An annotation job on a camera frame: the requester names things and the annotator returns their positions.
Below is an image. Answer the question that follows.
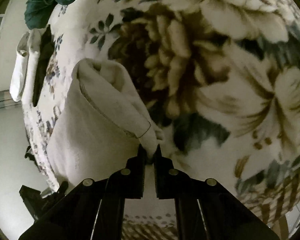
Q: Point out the white black-collared t-shirt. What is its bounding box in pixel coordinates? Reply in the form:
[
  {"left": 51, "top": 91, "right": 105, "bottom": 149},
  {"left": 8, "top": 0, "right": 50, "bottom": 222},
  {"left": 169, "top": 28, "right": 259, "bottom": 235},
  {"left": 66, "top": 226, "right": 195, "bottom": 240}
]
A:
[{"left": 47, "top": 59, "right": 164, "bottom": 187}]

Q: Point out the folded white clothes stack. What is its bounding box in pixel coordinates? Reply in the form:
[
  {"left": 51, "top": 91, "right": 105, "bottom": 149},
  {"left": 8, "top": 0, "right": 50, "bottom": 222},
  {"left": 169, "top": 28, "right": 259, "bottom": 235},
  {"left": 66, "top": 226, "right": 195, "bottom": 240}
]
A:
[{"left": 10, "top": 29, "right": 45, "bottom": 106}]

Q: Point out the floral fleece bed blanket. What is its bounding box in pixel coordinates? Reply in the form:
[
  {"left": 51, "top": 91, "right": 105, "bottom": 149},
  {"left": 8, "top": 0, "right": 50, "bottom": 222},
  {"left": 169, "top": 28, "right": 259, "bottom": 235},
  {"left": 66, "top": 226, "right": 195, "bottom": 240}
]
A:
[{"left": 23, "top": 0, "right": 300, "bottom": 239}]

